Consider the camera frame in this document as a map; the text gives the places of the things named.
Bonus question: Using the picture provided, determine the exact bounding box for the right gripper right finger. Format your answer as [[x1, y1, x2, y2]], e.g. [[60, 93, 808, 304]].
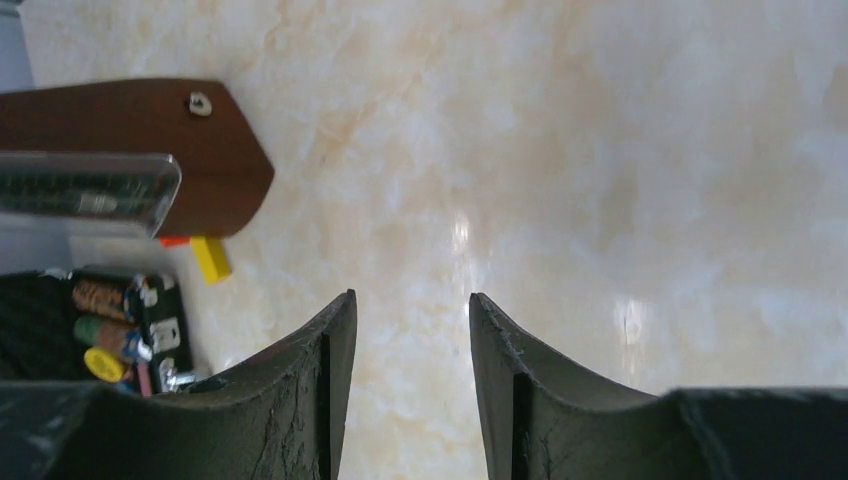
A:
[[469, 293, 847, 479]]

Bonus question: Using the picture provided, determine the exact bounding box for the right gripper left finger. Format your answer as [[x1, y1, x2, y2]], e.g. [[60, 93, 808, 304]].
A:
[[1, 290, 357, 479]]

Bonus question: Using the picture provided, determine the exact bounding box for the yellow block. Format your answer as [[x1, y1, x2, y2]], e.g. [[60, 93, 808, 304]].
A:
[[189, 237, 232, 285]]

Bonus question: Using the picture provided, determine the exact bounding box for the yellow poker chip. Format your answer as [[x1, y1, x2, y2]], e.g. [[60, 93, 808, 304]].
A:
[[83, 347, 128, 384]]

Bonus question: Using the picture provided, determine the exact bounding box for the black poker chip case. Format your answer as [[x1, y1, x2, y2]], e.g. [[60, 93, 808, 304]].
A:
[[1, 265, 208, 397]]

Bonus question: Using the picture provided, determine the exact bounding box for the orange block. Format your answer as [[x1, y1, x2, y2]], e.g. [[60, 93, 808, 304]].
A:
[[159, 237, 191, 249]]

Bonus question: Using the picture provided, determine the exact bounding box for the brown wooden metronome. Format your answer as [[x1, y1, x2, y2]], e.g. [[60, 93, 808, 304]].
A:
[[1, 78, 274, 238]]

